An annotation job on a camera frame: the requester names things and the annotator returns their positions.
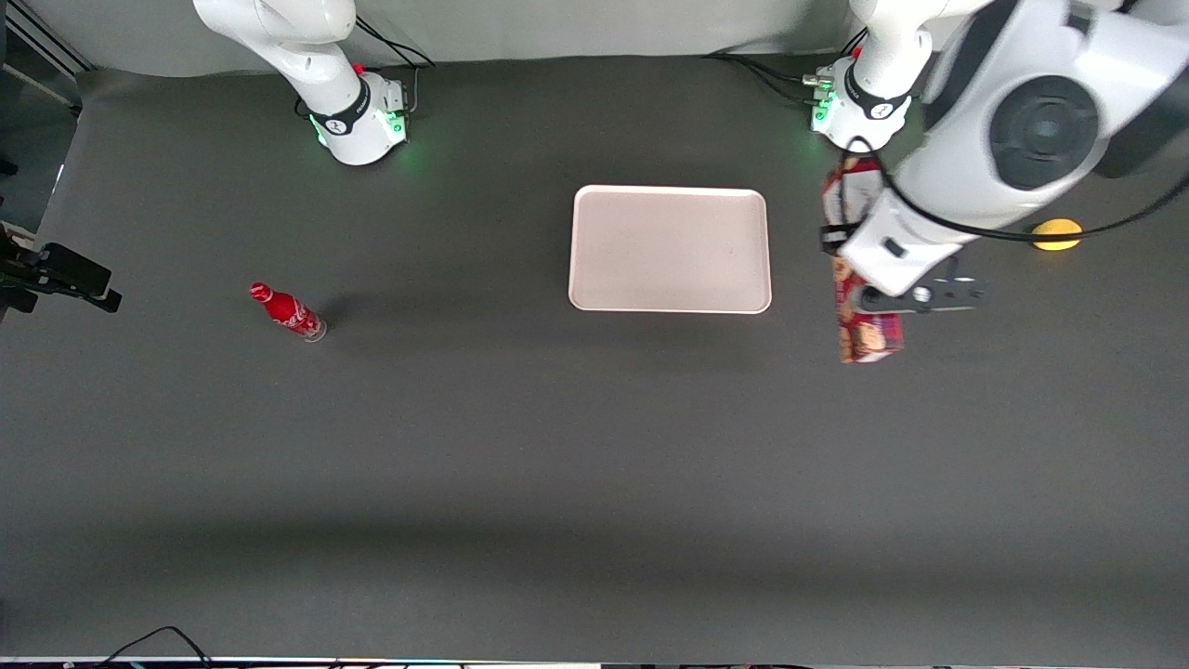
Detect thin black table-edge cable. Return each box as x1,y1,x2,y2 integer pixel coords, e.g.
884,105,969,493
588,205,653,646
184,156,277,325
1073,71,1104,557
93,625,215,669

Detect black right arm base cables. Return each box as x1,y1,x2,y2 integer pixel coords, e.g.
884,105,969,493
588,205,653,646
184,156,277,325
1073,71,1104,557
295,17,436,120

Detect small yellow round object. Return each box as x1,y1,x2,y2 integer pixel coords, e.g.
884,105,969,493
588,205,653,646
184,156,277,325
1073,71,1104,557
1032,218,1084,252

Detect aluminium frame rail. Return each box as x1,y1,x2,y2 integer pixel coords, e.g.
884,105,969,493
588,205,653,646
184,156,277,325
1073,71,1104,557
0,0,96,80

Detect pale pink plastic tray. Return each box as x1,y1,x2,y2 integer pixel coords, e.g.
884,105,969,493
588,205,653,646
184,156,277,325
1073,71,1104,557
568,184,773,315

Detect black left arm base cables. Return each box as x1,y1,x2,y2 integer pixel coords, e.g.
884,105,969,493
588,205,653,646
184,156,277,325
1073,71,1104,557
701,31,921,108

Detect red cookie box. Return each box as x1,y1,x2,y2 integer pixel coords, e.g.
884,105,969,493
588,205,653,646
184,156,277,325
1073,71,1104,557
820,153,904,364

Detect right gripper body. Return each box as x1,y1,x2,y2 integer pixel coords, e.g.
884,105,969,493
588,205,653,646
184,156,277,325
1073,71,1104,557
0,223,38,280

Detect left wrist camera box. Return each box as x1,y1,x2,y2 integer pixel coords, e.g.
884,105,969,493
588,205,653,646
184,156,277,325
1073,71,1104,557
856,276,988,315

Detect red cola bottle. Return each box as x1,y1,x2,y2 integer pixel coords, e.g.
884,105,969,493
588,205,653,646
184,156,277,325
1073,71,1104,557
248,282,328,343

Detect black arm base cables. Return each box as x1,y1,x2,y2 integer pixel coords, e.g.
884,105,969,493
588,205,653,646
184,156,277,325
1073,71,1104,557
701,31,921,108
295,17,436,120

